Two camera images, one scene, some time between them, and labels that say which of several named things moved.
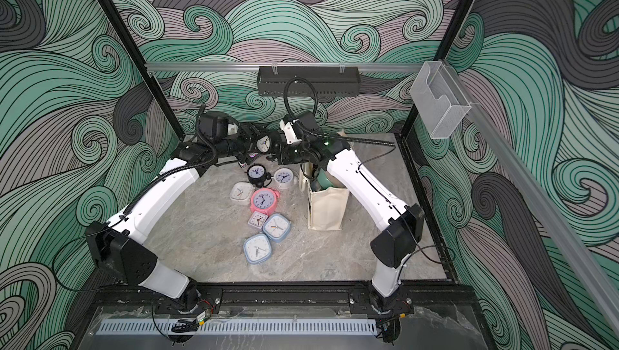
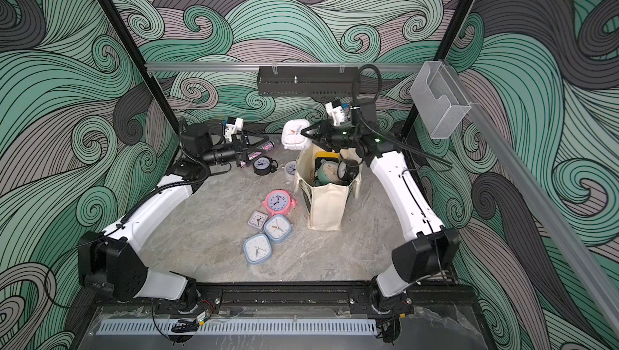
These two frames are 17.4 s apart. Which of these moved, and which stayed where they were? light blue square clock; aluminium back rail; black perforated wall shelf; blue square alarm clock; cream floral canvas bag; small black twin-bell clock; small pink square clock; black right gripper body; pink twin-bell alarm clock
Moved: black right gripper body; small black twin-bell clock; pink twin-bell alarm clock
Stayed: small pink square clock; light blue square clock; blue square alarm clock; cream floral canvas bag; black perforated wall shelf; aluminium back rail
